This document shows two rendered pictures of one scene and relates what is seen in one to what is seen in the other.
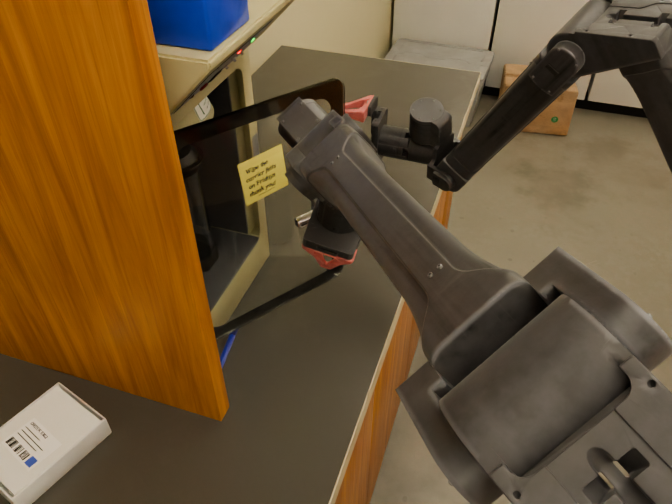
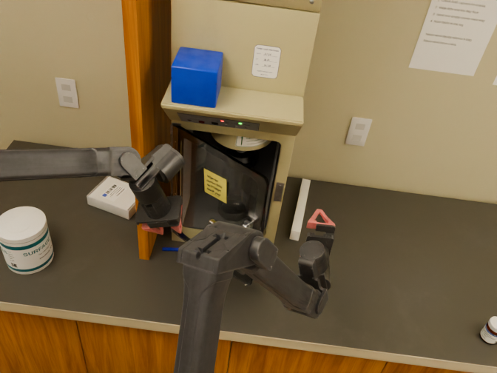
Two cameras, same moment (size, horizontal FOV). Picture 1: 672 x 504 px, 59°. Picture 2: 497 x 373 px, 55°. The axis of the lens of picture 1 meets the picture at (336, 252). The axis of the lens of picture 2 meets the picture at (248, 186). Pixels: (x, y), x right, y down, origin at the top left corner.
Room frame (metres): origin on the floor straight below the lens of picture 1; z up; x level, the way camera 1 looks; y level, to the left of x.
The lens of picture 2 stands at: (0.52, -0.80, 2.08)
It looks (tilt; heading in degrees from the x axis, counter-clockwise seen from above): 41 degrees down; 71
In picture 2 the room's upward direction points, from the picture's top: 8 degrees clockwise
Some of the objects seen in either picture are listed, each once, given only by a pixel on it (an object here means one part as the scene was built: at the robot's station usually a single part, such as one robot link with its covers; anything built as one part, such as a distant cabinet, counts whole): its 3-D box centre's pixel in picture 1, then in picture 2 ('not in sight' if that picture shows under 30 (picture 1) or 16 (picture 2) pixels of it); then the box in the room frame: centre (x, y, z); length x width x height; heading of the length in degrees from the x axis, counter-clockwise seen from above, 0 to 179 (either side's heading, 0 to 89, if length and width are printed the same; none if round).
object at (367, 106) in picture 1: (354, 118); (319, 226); (0.98, -0.03, 1.24); 0.09 x 0.07 x 0.07; 72
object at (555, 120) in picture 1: (535, 99); not in sight; (3.23, -1.17, 0.14); 0.41 x 0.33 x 0.29; 78
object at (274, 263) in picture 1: (266, 220); (214, 209); (0.74, 0.11, 1.19); 0.30 x 0.01 x 0.40; 127
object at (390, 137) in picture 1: (391, 141); (317, 257); (0.96, -0.10, 1.20); 0.07 x 0.07 x 0.10; 72
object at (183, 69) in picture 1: (231, 44); (233, 118); (0.78, 0.14, 1.46); 0.32 x 0.11 x 0.10; 161
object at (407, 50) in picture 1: (435, 83); not in sight; (3.39, -0.60, 0.17); 0.60 x 0.42 x 0.33; 69
